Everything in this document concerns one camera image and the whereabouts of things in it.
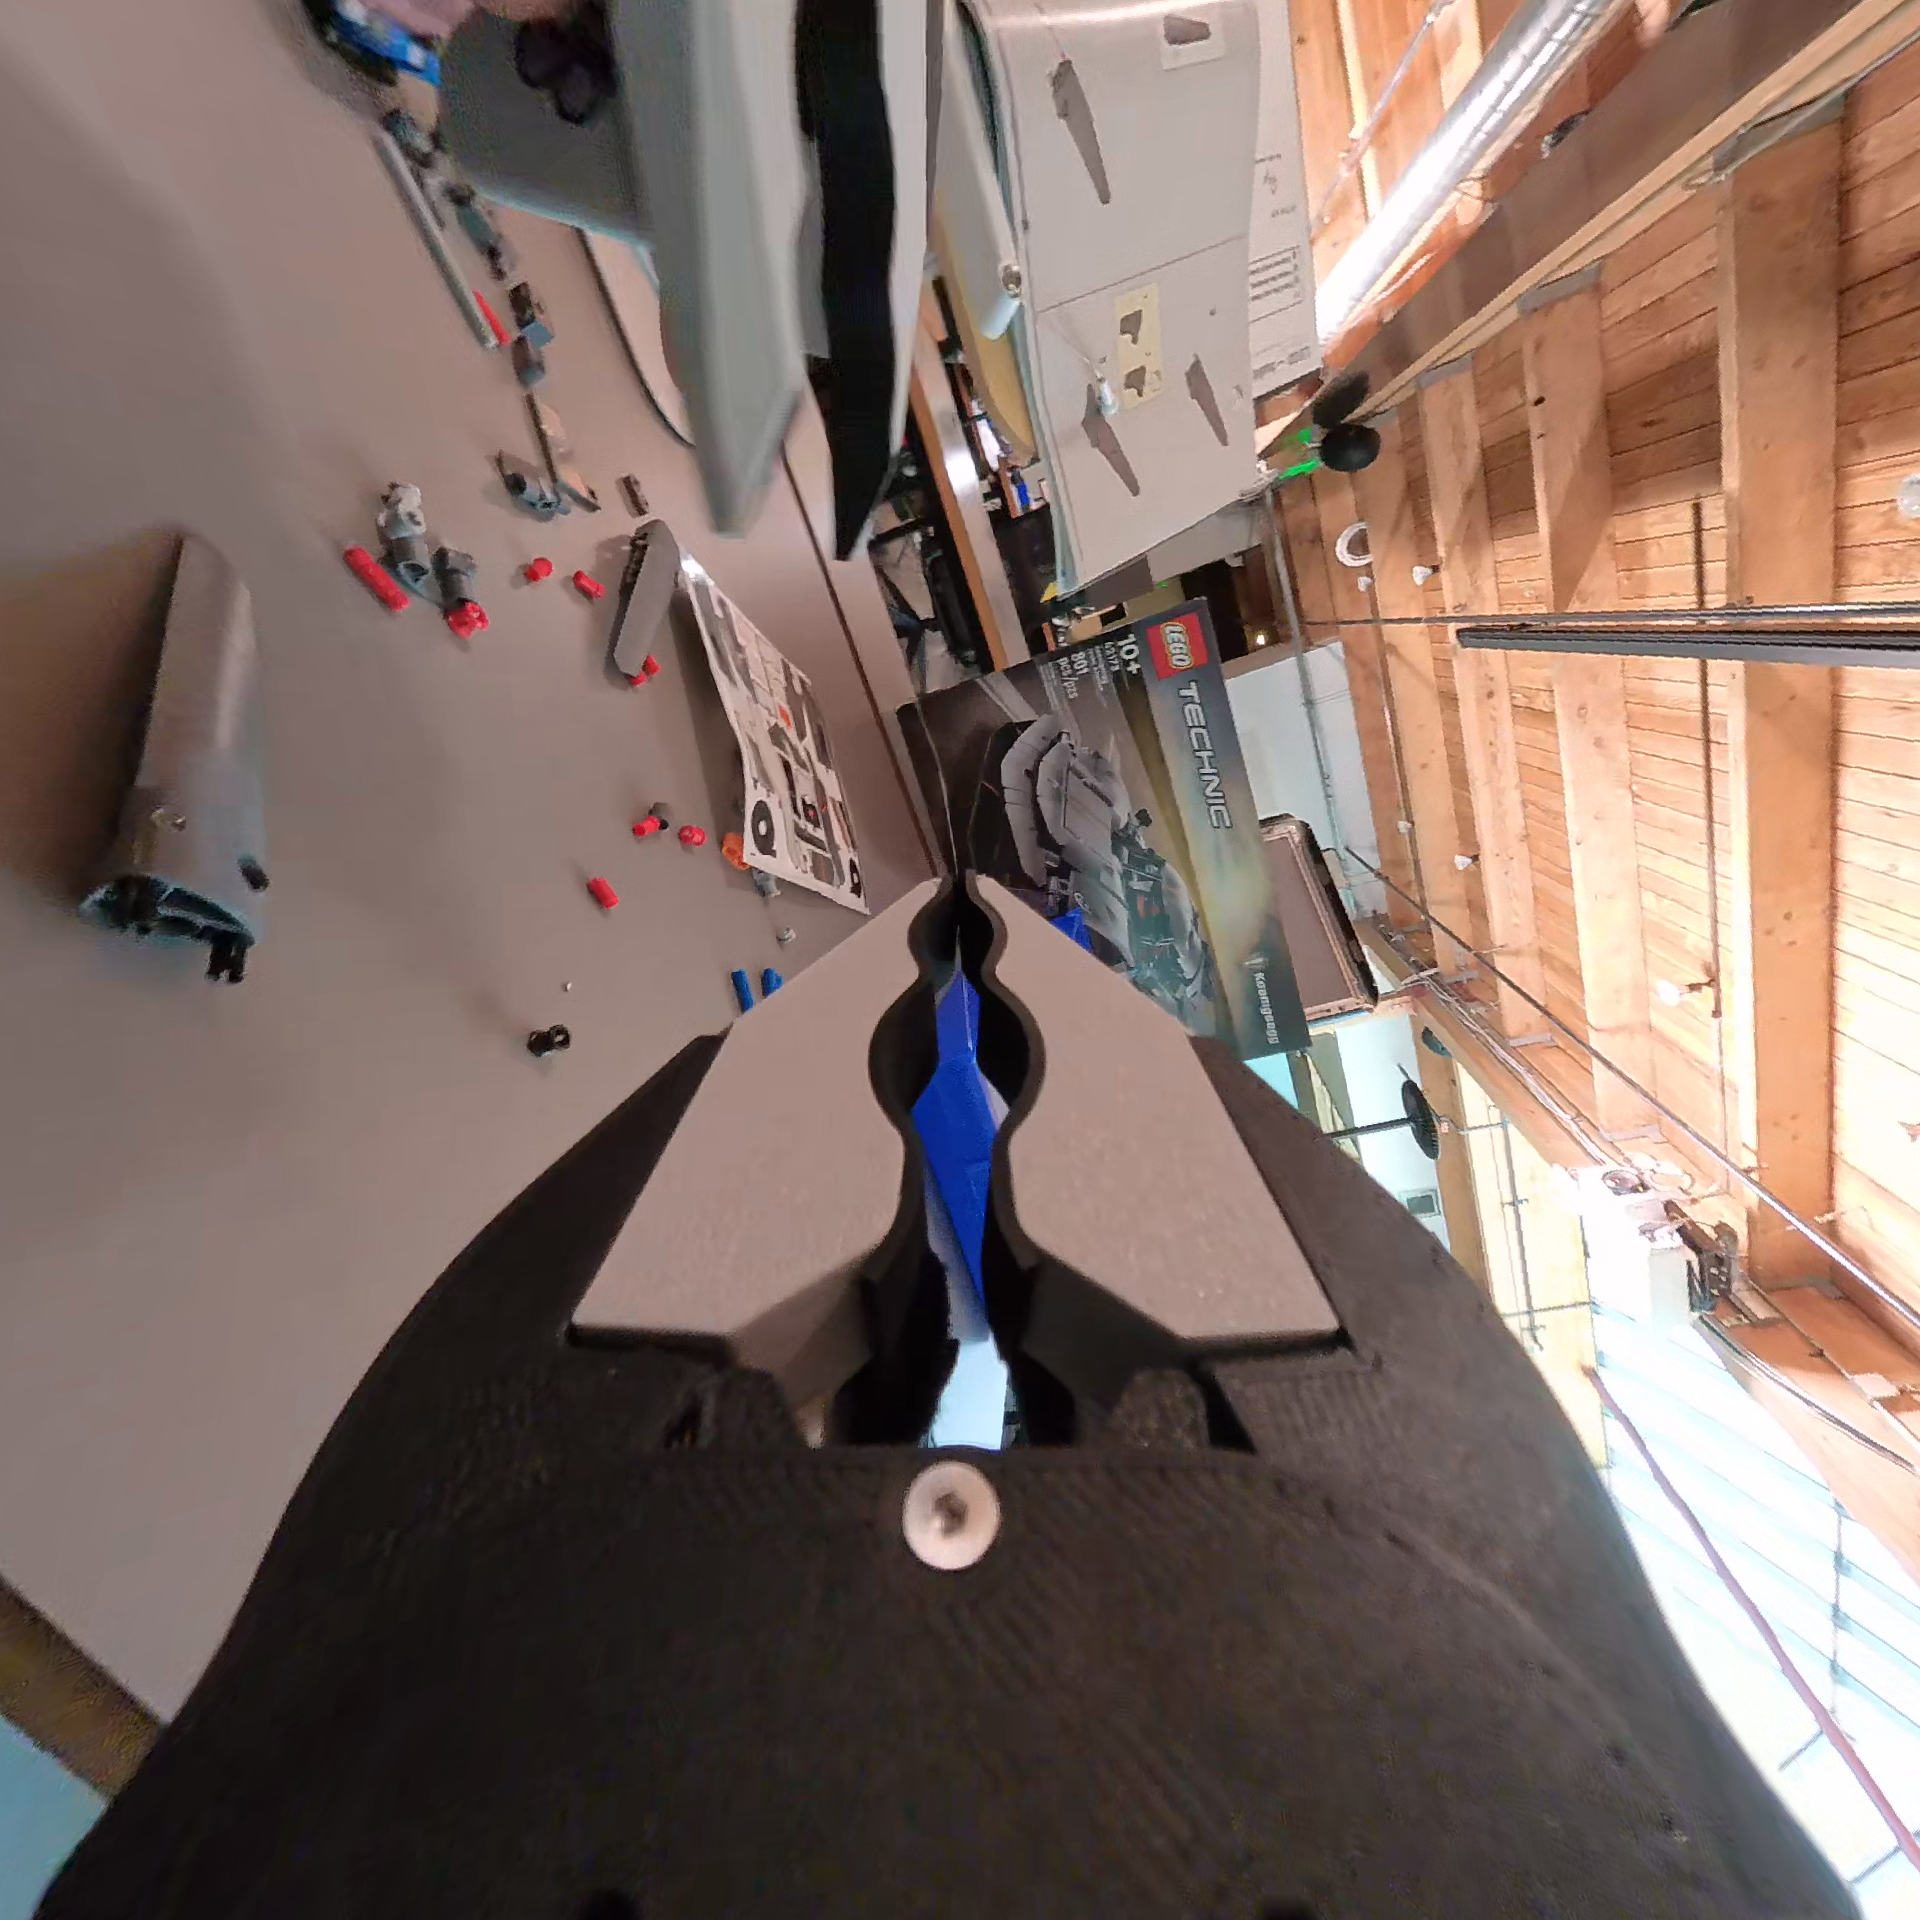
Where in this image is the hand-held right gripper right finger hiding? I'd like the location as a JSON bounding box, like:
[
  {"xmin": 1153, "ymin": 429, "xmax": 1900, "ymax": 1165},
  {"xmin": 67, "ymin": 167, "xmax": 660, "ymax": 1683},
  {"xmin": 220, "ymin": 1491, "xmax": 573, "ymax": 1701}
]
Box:
[{"xmin": 961, "ymin": 874, "xmax": 1342, "ymax": 1397}]

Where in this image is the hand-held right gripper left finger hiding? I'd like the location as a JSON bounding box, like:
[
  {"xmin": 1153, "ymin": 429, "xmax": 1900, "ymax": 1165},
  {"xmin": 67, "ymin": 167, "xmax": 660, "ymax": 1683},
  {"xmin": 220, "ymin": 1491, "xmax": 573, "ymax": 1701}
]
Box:
[{"xmin": 566, "ymin": 879, "xmax": 962, "ymax": 1450}]

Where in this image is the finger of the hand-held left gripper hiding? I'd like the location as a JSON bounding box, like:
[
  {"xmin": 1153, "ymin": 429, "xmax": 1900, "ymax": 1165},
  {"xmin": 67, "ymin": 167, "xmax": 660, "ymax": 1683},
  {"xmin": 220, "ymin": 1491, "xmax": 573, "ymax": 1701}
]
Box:
[
  {"xmin": 791, "ymin": 0, "xmax": 945, "ymax": 561},
  {"xmin": 613, "ymin": 0, "xmax": 825, "ymax": 539}
]

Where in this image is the lego sticker sheet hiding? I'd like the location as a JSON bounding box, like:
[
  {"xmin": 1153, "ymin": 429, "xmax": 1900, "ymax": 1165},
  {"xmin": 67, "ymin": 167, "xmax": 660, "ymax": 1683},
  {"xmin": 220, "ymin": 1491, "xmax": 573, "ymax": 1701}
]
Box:
[{"xmin": 689, "ymin": 567, "xmax": 873, "ymax": 917}]

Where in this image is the dark grey lego wedge panel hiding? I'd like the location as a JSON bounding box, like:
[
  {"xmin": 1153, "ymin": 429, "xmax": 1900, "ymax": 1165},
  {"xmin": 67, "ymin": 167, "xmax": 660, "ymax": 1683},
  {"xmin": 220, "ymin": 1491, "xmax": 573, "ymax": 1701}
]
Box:
[{"xmin": 82, "ymin": 534, "xmax": 275, "ymax": 987}]

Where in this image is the grey lego axle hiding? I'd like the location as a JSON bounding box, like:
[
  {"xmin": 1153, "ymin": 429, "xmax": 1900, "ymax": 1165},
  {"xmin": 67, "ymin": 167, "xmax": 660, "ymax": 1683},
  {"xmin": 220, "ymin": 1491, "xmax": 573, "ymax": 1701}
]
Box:
[{"xmin": 372, "ymin": 136, "xmax": 495, "ymax": 351}]

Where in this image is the blue and black lego assembly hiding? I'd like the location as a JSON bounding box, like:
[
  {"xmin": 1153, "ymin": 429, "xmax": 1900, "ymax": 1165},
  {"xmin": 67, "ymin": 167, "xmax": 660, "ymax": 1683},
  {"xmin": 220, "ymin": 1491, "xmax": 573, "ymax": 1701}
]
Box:
[{"xmin": 306, "ymin": 0, "xmax": 444, "ymax": 86}]

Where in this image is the lego instruction booklet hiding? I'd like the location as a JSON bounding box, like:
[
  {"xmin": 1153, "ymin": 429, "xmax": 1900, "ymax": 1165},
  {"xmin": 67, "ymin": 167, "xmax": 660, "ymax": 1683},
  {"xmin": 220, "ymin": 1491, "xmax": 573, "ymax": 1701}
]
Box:
[{"xmin": 961, "ymin": 0, "xmax": 1326, "ymax": 594}]

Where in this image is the lego set box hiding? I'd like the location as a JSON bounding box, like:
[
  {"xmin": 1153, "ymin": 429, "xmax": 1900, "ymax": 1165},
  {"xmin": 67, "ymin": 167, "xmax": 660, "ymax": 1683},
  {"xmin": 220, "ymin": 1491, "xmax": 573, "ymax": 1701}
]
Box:
[{"xmin": 895, "ymin": 597, "xmax": 1315, "ymax": 1059}]

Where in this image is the grey lego panel with holes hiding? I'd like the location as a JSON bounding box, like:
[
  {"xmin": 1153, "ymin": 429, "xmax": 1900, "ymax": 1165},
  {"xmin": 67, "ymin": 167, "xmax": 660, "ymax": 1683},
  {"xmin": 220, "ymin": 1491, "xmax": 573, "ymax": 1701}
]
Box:
[{"xmin": 607, "ymin": 517, "xmax": 689, "ymax": 689}]

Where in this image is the white book stand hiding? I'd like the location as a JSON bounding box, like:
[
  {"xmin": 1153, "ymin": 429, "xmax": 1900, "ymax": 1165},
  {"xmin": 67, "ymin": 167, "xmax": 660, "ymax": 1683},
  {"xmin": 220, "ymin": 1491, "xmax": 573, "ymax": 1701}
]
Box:
[{"xmin": 577, "ymin": 0, "xmax": 1127, "ymax": 467}]

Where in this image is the cluster of dark grey connectors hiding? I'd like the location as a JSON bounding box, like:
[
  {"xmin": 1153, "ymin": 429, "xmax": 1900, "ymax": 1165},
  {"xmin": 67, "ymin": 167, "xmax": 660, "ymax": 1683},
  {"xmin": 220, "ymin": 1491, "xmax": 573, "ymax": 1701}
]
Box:
[{"xmin": 381, "ymin": 106, "xmax": 561, "ymax": 397}]

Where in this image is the blue plastic bin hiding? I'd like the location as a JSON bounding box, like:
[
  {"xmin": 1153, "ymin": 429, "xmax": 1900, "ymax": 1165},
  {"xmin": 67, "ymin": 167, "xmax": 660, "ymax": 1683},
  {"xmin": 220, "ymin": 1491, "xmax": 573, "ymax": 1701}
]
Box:
[{"xmin": 908, "ymin": 901, "xmax": 1087, "ymax": 1353}]

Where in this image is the black floor lamp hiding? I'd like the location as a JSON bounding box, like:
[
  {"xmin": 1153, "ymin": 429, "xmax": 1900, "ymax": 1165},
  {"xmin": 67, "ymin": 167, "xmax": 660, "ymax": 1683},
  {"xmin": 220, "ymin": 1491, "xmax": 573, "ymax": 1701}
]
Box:
[{"xmin": 1303, "ymin": 1072, "xmax": 1445, "ymax": 1162}]

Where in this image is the desk with wooden edge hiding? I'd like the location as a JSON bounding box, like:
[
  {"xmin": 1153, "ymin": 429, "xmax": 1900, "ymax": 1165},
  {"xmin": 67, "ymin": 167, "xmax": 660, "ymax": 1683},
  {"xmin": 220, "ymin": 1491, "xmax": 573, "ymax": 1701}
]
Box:
[{"xmin": 900, "ymin": 286, "xmax": 1051, "ymax": 677}]

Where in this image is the white ceiling projector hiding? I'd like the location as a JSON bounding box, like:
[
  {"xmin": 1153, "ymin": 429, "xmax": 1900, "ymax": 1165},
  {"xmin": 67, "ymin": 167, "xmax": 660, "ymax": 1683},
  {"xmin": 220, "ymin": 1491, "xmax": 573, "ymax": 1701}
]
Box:
[{"xmin": 1574, "ymin": 1162, "xmax": 1742, "ymax": 1328}]

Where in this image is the dark wall screen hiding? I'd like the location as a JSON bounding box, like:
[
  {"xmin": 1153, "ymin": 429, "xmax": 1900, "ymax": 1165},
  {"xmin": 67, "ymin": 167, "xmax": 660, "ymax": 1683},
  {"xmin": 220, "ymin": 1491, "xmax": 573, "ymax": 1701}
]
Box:
[{"xmin": 1258, "ymin": 814, "xmax": 1379, "ymax": 1015}]

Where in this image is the silver ventilation duct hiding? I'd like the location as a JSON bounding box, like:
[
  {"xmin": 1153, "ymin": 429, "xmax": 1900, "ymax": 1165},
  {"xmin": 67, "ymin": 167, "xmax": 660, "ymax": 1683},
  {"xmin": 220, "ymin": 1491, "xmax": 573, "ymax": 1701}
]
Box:
[{"xmin": 1317, "ymin": 0, "xmax": 1630, "ymax": 349}]

